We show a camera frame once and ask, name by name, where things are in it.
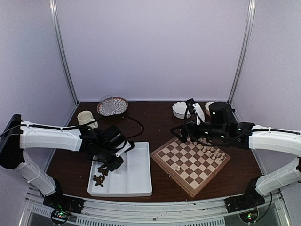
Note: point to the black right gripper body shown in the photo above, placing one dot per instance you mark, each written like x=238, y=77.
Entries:
x=216, y=133

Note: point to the clear drinking glass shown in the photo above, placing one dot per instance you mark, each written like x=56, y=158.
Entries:
x=107, y=103

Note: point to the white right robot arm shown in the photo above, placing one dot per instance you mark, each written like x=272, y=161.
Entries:
x=278, y=142

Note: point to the right aluminium frame post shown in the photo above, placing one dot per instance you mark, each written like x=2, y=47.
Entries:
x=243, y=52

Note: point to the wooden chess board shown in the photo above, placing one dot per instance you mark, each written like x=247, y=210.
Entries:
x=197, y=169

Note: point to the patterned brown plate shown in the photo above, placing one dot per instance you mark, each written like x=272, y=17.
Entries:
x=120, y=106

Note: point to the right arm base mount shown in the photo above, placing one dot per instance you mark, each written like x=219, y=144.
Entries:
x=242, y=202

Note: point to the cream round bowl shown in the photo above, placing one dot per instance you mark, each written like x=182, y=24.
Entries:
x=207, y=111

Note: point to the white scalloped bowl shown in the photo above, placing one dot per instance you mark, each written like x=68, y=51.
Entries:
x=179, y=109

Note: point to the aluminium frame post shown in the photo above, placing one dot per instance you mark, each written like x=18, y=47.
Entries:
x=243, y=52
x=62, y=54

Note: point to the dark chess pieces pile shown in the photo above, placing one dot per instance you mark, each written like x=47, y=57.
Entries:
x=99, y=179

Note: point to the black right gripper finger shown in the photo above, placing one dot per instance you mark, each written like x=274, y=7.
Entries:
x=182, y=136
x=180, y=127

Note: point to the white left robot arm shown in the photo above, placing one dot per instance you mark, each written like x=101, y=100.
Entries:
x=20, y=136

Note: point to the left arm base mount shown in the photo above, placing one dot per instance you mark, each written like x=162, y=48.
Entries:
x=67, y=204

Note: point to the white plastic tray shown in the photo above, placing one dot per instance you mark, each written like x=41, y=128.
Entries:
x=131, y=179

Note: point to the cream ceramic mug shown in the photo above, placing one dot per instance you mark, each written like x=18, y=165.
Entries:
x=86, y=118

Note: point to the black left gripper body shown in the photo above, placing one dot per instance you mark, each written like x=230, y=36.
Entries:
x=104, y=155

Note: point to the left aluminium frame post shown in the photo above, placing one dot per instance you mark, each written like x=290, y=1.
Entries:
x=62, y=54

